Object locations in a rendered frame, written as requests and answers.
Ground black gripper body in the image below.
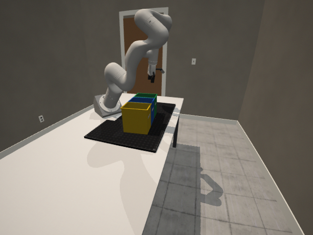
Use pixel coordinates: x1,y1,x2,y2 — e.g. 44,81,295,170
148,64,156,76

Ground blue open-top bin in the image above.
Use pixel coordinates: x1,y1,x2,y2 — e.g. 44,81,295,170
128,97,155,125

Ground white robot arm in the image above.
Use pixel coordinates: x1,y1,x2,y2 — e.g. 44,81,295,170
99,9,172,113

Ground yellow open-top bin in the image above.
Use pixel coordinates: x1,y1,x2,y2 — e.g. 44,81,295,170
120,102,151,135

